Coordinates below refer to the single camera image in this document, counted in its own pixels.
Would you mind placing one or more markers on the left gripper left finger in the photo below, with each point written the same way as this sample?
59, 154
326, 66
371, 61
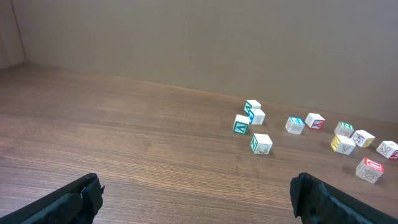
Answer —
76, 202

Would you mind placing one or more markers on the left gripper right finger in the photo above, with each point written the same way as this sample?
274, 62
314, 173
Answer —
317, 202

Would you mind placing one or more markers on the red letter A block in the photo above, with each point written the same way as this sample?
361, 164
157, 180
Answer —
261, 144

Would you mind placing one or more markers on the red letter U block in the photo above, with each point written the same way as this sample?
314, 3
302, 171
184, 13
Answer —
369, 170

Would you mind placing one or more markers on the wooden block with picture centre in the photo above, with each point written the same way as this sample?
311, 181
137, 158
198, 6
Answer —
342, 144

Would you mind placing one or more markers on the green letter N block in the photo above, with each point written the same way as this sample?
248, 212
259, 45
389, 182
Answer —
344, 129

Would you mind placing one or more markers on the blue letter P block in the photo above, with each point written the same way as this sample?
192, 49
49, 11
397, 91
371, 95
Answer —
295, 125

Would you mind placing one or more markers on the wooden block yellow side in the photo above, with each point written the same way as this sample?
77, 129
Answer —
362, 138

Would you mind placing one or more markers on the wooden block red side top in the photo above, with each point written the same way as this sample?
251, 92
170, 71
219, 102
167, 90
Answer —
314, 121

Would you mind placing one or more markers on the wooden block red side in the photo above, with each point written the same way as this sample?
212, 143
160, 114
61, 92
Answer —
388, 149
314, 121

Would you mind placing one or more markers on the wooden block red side right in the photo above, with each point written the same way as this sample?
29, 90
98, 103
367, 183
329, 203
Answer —
388, 149

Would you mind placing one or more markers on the wooden block with tree picture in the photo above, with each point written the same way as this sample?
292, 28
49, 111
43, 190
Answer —
256, 116

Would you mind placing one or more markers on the wooden block green side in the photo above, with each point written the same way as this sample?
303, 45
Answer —
241, 124

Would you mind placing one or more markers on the plain wooden block top left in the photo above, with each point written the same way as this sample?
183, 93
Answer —
249, 104

